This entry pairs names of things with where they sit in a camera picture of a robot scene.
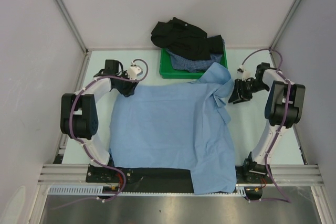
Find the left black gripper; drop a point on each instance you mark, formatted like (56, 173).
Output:
(129, 89)

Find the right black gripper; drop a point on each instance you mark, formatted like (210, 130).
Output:
(239, 95)

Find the light blue long sleeve shirt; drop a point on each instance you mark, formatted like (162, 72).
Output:
(180, 126)

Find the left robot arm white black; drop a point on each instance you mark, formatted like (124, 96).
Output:
(79, 115)

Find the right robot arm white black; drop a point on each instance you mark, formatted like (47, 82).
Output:
(283, 109)

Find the black long sleeve shirt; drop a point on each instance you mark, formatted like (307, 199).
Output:
(165, 32)

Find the dark blue checked shirt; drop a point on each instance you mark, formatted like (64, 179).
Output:
(195, 53)

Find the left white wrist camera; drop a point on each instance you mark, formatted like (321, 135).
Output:
(134, 71)

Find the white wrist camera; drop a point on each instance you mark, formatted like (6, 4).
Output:
(243, 72)
(134, 71)

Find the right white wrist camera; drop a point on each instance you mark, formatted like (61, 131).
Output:
(243, 72)

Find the aluminium frame rail front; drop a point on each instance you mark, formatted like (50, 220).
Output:
(284, 175)

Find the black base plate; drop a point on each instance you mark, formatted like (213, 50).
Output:
(143, 180)

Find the white slotted cable duct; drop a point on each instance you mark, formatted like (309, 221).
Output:
(75, 190)

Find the left aluminium corner post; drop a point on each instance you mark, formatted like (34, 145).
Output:
(71, 24)

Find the aluminium corner post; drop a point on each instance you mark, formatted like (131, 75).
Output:
(285, 23)
(71, 24)

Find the right aluminium corner post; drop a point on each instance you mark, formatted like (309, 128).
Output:
(285, 23)

